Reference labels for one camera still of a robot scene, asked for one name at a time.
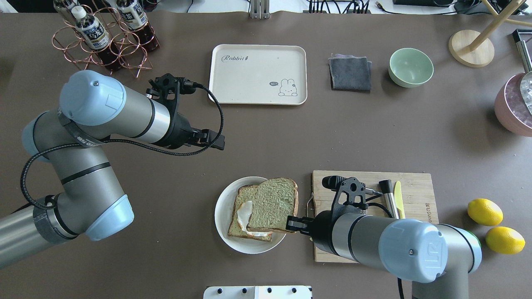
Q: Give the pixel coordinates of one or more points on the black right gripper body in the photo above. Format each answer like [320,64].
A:
[321,227]

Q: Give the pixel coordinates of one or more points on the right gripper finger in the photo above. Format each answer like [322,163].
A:
[296,224]

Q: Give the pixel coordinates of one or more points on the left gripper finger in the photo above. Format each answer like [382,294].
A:
[212,139]

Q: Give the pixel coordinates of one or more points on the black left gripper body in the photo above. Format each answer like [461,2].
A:
[179,129]

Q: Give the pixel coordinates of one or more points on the bread slice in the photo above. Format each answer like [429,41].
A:
[244,194]
[272,203]

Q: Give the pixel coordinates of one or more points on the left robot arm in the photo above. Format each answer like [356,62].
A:
[69,184]

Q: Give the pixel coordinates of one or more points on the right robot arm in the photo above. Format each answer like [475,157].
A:
[435,258]

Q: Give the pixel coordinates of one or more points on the cream rabbit tray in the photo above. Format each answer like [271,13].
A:
[259,74]

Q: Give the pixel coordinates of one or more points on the fried egg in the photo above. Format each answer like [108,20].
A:
[243,215]

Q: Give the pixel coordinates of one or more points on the white plate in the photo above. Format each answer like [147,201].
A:
[223,215]

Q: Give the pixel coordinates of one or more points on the steel cylinder muddler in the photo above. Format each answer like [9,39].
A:
[386,188]

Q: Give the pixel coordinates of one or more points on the yellow plastic knife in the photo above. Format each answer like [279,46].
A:
[399,200]

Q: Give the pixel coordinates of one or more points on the wooden cutting board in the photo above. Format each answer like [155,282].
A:
[416,190]

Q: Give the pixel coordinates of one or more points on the tea bottle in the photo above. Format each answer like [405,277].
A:
[97,38]
[135,18]

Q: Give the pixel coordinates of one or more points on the grey folded cloth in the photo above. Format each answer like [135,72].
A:
[350,73]

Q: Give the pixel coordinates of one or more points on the green lime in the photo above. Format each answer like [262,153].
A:
[478,238]

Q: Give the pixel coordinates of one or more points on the yellow lemon near lime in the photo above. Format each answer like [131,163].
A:
[485,212]

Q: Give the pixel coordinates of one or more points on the green bowl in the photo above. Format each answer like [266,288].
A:
[410,68]

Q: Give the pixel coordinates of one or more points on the yellow lemon outer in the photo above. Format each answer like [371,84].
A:
[505,240]

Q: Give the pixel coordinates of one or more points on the pink bowl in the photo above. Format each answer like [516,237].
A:
[510,108]

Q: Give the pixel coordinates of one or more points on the wooden mug tree stand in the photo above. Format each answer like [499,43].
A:
[474,49]

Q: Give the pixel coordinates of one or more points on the metal ice scoop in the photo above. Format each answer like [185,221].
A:
[521,37]

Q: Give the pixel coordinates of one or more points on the clear ice cube pile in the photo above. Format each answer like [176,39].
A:
[526,90]

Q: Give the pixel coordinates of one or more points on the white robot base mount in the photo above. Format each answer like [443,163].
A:
[259,292]

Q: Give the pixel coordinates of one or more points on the copper wire bottle rack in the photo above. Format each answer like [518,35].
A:
[112,34]

